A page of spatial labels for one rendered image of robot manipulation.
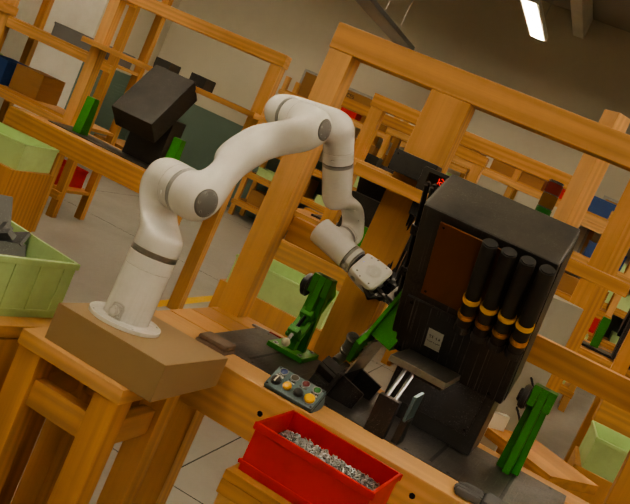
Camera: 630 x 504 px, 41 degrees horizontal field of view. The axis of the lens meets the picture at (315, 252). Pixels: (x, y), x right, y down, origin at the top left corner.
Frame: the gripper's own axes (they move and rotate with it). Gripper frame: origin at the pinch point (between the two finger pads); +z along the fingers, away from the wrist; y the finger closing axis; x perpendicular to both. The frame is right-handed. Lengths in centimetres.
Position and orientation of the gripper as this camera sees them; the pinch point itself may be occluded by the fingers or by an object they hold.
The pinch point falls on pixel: (394, 297)
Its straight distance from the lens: 252.7
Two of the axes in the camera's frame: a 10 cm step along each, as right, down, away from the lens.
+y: 6.8, -5.3, 5.0
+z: 7.1, 6.5, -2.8
